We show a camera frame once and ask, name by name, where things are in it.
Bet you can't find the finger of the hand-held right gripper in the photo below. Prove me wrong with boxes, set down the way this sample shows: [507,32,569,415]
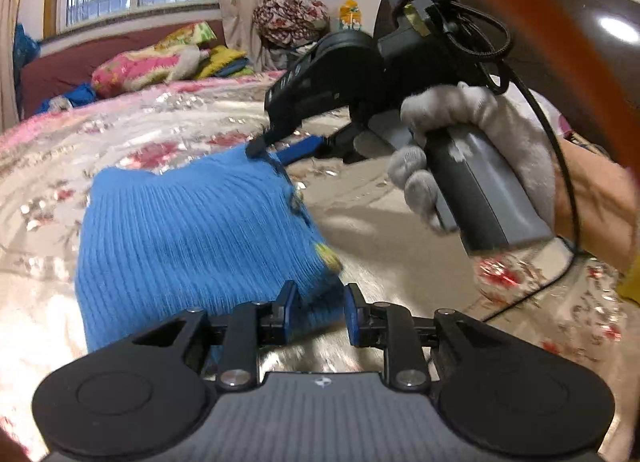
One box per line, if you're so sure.
[246,119,301,160]
[274,125,371,166]

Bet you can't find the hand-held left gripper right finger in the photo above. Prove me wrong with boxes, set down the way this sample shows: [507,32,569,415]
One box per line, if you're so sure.
[345,285,501,390]

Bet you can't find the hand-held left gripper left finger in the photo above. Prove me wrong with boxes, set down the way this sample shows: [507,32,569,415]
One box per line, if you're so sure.
[131,281,299,390]

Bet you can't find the blue knit sweater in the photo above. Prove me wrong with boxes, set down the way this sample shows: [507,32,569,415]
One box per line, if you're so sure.
[75,147,346,355]

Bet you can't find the person's right forearm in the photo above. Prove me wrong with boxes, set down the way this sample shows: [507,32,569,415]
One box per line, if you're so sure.
[552,137,640,273]

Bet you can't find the person's right hand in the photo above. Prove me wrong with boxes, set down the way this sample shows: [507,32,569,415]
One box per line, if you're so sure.
[387,82,558,235]

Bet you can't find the patterned cloth bundle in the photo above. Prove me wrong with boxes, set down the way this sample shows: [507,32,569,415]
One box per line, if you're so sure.
[252,0,331,48]

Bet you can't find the floral satin bedspread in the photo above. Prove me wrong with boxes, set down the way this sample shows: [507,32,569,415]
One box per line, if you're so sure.
[0,70,640,462]

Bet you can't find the blue folded cloth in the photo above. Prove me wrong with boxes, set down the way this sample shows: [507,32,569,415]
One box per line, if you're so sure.
[215,60,256,78]

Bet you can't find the yellow folded cloth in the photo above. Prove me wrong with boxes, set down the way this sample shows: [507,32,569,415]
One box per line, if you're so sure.
[195,45,248,80]

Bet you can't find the grey plush toy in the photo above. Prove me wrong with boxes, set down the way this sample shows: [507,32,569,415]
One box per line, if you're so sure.
[170,45,211,80]

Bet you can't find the beige curtain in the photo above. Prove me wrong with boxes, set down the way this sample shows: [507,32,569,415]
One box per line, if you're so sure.
[215,0,286,73]
[0,0,31,123]

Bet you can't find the pink yellow floral pillow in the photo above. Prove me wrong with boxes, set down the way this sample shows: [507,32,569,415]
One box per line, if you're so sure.
[92,22,218,98]

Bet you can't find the maroon sofa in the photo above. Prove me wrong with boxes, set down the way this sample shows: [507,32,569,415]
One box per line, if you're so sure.
[17,20,226,118]

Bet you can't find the dark brown headboard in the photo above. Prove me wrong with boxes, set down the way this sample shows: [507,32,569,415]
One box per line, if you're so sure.
[375,0,640,168]

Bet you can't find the hanging blue cloth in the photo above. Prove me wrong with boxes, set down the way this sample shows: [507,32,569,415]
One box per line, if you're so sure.
[12,25,41,73]

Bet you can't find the black cable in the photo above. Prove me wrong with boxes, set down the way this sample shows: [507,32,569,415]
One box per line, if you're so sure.
[425,0,586,323]

